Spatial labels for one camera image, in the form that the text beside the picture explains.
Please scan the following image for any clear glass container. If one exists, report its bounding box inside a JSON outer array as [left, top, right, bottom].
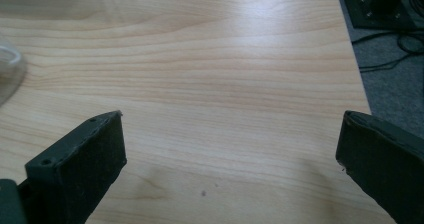
[[0, 33, 28, 107]]

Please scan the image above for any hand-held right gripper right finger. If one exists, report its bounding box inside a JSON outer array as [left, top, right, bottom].
[[335, 110, 424, 224]]

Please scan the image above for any black metal stand base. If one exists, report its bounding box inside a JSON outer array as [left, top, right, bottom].
[[343, 0, 422, 31]]

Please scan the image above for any black cable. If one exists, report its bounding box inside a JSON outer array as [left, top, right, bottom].
[[351, 0, 424, 74]]

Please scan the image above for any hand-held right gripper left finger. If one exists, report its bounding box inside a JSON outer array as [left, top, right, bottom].
[[18, 110, 128, 224]]

